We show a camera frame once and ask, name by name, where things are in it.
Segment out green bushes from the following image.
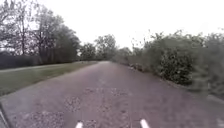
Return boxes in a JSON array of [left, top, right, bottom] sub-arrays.
[[111, 29, 224, 100]]

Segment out distant trees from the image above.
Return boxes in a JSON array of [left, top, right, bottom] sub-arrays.
[[78, 33, 118, 62]]

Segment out grass strip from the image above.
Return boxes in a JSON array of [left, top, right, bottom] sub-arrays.
[[0, 60, 100, 97]]

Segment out grey asphalt path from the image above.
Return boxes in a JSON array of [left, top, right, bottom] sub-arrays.
[[0, 60, 224, 128]]

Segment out robot's own part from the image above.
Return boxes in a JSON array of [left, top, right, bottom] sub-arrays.
[[139, 118, 151, 128], [74, 121, 84, 128]]

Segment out row of trees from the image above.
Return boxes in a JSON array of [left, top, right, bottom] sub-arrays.
[[0, 0, 82, 70]]

